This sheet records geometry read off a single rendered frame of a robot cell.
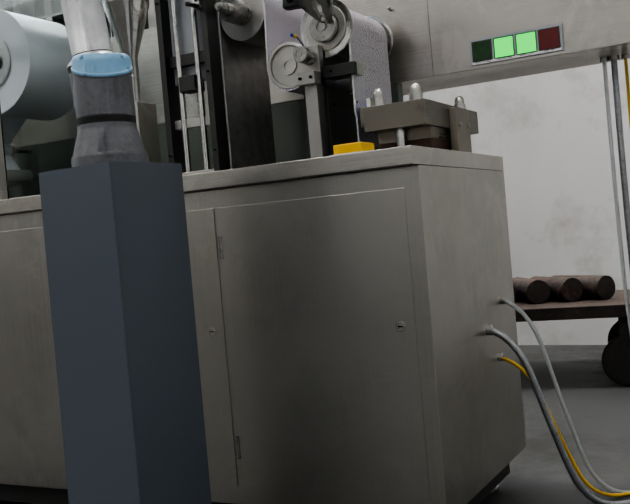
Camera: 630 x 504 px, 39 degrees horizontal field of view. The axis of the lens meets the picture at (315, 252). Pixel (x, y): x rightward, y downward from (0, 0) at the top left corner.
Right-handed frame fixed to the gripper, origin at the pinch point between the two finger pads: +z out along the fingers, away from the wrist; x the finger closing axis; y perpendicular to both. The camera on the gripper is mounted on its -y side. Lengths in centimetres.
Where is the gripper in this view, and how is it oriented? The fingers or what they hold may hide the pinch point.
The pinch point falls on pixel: (324, 19)
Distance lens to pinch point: 225.4
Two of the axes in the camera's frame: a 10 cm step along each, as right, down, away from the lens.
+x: -8.8, 0.7, 4.8
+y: 2.4, -8.0, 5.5
